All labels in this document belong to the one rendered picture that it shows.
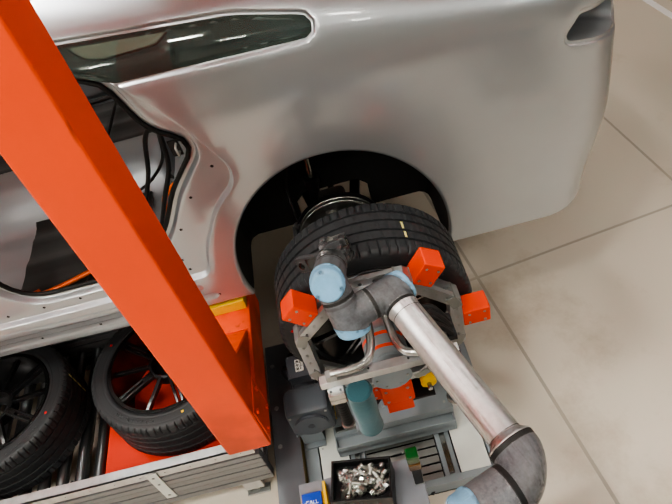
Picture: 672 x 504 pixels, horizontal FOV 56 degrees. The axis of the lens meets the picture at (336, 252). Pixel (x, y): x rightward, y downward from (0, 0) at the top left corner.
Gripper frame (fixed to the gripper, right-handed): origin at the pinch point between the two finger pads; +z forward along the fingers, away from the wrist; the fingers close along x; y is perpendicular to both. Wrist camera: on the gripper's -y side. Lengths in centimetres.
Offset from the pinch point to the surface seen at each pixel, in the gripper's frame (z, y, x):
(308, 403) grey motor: 29, -43, -64
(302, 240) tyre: 11.0, -10.2, 1.5
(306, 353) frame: -2.2, -23.2, -30.2
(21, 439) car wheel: 22, -154, -28
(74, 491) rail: 10, -138, -52
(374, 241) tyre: -0.1, 12.6, -5.4
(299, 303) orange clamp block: -10.4, -14.6, -10.6
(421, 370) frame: 14, 5, -60
